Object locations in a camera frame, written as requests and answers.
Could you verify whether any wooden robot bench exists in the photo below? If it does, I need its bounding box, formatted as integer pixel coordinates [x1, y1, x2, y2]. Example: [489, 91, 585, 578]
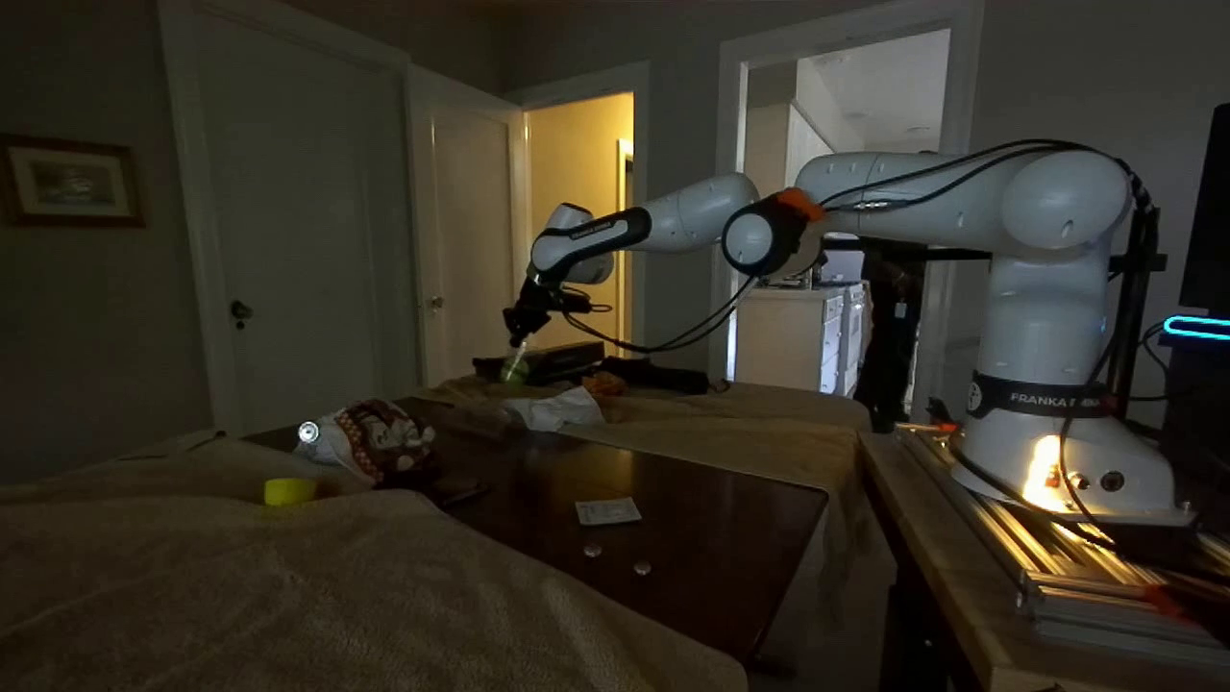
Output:
[858, 426, 1230, 692]

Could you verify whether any black upright stand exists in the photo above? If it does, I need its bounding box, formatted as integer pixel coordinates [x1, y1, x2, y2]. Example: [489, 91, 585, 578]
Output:
[1103, 202, 1172, 417]

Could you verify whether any aluminium rail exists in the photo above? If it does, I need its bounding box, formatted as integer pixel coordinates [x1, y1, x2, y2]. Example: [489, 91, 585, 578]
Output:
[896, 423, 1230, 649]

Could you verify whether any dark wooden table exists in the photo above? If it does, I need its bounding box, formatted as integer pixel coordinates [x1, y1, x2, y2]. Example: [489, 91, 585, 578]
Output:
[408, 371, 900, 692]

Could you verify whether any open white door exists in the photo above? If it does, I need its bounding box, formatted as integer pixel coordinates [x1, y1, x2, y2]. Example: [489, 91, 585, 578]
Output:
[402, 71, 530, 390]

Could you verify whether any white plastic bottle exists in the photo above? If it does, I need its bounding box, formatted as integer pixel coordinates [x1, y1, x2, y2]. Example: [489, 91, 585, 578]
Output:
[290, 411, 353, 477]

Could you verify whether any closed white door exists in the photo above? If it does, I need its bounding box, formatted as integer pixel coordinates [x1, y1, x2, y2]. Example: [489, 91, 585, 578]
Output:
[160, 6, 416, 434]

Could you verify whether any black monitor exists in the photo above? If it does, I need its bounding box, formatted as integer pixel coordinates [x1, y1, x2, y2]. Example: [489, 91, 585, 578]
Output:
[1172, 100, 1230, 325]

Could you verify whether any white crumpled tissue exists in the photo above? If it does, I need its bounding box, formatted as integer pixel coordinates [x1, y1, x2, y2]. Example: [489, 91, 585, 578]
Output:
[494, 380, 606, 434]

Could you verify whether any black camera stand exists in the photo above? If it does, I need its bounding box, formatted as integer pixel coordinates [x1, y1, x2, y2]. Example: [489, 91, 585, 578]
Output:
[820, 236, 996, 434]

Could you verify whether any brown patterned snack bag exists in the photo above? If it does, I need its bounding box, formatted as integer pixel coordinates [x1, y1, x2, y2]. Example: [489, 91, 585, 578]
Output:
[324, 398, 442, 487]

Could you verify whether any white appliance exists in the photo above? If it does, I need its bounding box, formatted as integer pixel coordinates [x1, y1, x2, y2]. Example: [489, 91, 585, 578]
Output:
[732, 282, 863, 398]

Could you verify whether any wood framed landscape picture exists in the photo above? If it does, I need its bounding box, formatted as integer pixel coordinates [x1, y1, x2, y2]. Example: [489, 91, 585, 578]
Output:
[0, 131, 151, 231]

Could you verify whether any small white card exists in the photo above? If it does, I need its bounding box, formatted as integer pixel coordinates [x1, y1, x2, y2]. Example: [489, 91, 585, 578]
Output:
[570, 494, 647, 532]

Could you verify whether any beige towel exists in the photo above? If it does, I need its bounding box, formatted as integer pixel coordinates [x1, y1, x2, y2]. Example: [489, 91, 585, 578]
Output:
[0, 434, 752, 692]

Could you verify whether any yellow tape roll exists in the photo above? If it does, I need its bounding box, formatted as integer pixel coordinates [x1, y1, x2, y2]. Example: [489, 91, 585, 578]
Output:
[262, 472, 324, 511]

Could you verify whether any black box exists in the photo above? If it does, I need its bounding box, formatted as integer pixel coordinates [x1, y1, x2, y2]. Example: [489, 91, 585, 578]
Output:
[470, 343, 606, 385]

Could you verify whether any black computer with teal light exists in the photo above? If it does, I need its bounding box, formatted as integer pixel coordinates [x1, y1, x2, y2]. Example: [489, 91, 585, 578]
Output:
[1155, 307, 1230, 541]

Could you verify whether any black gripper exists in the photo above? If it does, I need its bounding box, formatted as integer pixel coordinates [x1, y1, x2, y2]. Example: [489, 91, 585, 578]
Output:
[499, 268, 570, 355]

